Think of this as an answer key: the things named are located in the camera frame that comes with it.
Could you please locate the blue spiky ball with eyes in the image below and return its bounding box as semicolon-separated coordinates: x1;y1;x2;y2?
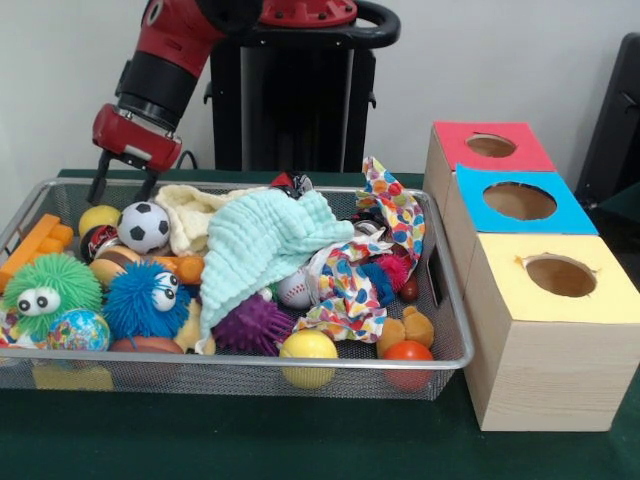
103;259;192;341

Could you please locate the red orange ball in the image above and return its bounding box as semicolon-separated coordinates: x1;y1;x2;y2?
383;341;435;392

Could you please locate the cream waffle cloth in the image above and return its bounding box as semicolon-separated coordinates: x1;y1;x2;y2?
154;184;261;256

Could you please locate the mint green cloth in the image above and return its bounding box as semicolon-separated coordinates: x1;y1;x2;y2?
194;189;355;355

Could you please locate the yellow ball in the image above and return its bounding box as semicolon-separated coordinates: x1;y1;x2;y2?
78;204;122;241
278;329;339;390

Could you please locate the purple knobbly toy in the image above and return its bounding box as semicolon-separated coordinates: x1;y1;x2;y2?
212;292;296;357

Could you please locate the orange ladder-shaped block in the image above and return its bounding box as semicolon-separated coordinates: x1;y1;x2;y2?
0;213;75;294

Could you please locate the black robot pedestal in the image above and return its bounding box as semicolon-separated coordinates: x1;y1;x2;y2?
199;0;402;174

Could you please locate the wire mesh bin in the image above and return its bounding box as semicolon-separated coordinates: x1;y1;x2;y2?
0;177;475;403

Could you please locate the polka dot cloth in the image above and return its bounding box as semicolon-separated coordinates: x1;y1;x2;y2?
294;157;429;345

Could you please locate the black panel stand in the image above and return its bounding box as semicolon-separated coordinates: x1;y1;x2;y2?
573;32;640;204

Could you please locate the crushed soda can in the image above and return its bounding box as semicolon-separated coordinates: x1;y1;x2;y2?
272;171;314;200

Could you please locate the globe print ball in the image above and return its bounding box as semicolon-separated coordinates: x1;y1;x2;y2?
47;308;111;352

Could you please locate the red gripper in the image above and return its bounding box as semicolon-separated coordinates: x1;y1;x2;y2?
85;103;184;205

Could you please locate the small soccer ball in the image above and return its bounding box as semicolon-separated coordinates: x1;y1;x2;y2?
117;200;171;255

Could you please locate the dark green tablecloth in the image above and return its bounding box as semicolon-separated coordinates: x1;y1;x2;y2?
0;168;640;480

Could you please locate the green spiky ball with eyes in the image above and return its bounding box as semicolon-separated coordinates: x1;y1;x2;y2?
2;252;104;340

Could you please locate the wooden three-hole box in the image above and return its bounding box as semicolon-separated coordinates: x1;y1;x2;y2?
422;120;640;433

